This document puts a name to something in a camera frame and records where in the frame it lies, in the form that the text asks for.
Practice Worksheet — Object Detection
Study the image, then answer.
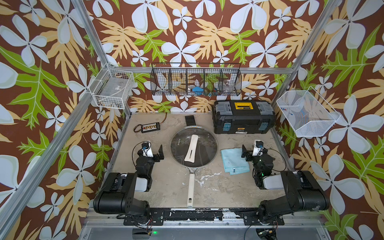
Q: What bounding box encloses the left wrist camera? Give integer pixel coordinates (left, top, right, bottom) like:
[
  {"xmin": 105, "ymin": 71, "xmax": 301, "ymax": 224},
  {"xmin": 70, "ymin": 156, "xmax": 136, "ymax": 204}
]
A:
[{"xmin": 142, "ymin": 141, "xmax": 153, "ymax": 158}]

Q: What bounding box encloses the blue object in basket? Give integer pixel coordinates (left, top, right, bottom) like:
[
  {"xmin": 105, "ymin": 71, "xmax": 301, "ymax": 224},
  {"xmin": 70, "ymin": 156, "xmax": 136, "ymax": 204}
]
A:
[{"xmin": 192, "ymin": 87, "xmax": 204, "ymax": 96}]

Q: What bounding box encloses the black wire wall basket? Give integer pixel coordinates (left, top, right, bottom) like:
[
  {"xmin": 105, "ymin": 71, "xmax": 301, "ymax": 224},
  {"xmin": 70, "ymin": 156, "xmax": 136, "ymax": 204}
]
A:
[{"xmin": 149, "ymin": 63, "xmax": 242, "ymax": 97}]

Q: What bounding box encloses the dark frying pan cream handle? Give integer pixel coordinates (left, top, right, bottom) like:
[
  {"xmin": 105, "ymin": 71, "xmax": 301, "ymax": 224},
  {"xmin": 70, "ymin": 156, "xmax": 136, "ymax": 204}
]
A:
[{"xmin": 187, "ymin": 168, "xmax": 198, "ymax": 208}]

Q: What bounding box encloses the white wire basket right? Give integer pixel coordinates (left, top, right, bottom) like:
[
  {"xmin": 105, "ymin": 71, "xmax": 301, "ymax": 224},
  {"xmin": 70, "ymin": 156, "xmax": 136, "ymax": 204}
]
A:
[{"xmin": 277, "ymin": 87, "xmax": 341, "ymax": 138}]

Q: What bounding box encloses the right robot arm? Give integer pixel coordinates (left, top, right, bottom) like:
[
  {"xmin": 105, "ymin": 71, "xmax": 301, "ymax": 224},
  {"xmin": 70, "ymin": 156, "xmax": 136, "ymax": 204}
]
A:
[{"xmin": 241, "ymin": 141, "xmax": 330, "ymax": 221}]

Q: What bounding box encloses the black charger board with cables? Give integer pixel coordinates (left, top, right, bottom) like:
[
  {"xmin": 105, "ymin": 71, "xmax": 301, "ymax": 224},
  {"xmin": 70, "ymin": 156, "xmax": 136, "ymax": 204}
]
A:
[{"xmin": 133, "ymin": 113, "xmax": 168, "ymax": 133}]

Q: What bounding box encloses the white wire basket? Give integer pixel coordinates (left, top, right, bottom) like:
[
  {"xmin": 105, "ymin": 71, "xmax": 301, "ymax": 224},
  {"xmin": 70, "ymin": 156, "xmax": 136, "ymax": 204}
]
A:
[
  {"xmin": 90, "ymin": 64, "xmax": 135, "ymax": 110},
  {"xmin": 277, "ymin": 87, "xmax": 341, "ymax": 138}
]

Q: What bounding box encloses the black toolbox yellow label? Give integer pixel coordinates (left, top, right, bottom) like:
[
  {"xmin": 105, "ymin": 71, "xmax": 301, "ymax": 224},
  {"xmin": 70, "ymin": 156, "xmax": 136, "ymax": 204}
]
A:
[{"xmin": 213, "ymin": 100, "xmax": 277, "ymax": 134}]

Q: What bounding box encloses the glass pot lid cream handle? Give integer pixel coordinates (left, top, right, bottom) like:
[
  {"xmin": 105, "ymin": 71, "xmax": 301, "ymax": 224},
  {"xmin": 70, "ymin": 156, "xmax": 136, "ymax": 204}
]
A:
[{"xmin": 169, "ymin": 125, "xmax": 219, "ymax": 168}]

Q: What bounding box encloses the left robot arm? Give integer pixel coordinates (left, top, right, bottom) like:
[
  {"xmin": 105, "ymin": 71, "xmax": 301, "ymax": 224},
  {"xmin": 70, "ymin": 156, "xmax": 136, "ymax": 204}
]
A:
[{"xmin": 93, "ymin": 146, "xmax": 164, "ymax": 221}]

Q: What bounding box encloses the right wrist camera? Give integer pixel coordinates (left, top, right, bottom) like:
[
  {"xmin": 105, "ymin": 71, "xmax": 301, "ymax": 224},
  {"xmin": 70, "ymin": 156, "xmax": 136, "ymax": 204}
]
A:
[{"xmin": 253, "ymin": 140, "xmax": 264, "ymax": 157}]

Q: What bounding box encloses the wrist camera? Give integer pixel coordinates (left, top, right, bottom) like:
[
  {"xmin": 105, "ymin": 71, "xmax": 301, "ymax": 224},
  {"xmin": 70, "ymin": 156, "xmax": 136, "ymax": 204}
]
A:
[
  {"xmin": 142, "ymin": 141, "xmax": 153, "ymax": 158},
  {"xmin": 253, "ymin": 140, "xmax": 264, "ymax": 157}
]

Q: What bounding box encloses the light blue cloth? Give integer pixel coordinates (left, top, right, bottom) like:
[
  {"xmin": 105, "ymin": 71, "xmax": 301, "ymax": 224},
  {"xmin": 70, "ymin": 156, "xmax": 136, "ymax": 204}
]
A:
[{"xmin": 221, "ymin": 148, "xmax": 250, "ymax": 175}]

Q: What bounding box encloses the white wire basket left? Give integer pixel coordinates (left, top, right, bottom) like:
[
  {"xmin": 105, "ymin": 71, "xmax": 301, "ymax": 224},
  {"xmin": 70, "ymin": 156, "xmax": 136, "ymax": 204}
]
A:
[{"xmin": 90, "ymin": 64, "xmax": 135, "ymax": 110}]

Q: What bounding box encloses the small black rectangular block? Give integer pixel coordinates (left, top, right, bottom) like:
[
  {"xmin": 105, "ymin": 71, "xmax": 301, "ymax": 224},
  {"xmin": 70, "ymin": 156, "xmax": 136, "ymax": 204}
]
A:
[{"xmin": 185, "ymin": 115, "xmax": 197, "ymax": 126}]

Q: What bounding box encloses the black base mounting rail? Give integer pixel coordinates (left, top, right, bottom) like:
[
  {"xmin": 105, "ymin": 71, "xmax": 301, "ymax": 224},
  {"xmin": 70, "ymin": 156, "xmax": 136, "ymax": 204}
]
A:
[{"xmin": 124, "ymin": 208, "xmax": 285, "ymax": 227}]

